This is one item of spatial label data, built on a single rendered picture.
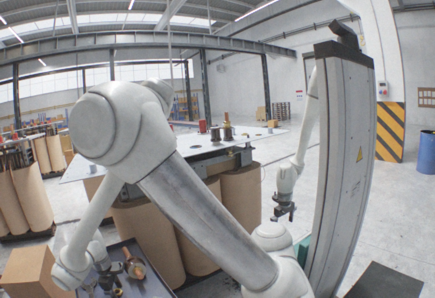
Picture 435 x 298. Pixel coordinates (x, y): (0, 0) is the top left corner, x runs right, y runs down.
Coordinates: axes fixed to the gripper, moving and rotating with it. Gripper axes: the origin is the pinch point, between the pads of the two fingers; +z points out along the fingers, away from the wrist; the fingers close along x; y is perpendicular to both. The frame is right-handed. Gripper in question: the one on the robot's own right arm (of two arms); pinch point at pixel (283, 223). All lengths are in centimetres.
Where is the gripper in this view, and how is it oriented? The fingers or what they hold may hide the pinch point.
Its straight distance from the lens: 126.8
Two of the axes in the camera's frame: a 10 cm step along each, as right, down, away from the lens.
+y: 4.7, 1.0, -8.8
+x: 8.8, -1.5, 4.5
